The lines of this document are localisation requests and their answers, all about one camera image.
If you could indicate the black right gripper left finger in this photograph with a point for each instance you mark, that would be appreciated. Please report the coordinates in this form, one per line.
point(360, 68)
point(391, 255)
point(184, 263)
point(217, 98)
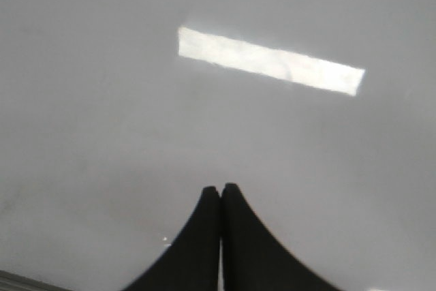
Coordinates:
point(192, 260)

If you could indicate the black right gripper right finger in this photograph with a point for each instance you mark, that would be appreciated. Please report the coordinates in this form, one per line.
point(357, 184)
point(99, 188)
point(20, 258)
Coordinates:
point(253, 259)

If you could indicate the white whiteboard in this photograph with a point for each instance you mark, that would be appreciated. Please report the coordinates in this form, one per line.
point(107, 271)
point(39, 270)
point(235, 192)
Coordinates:
point(116, 113)

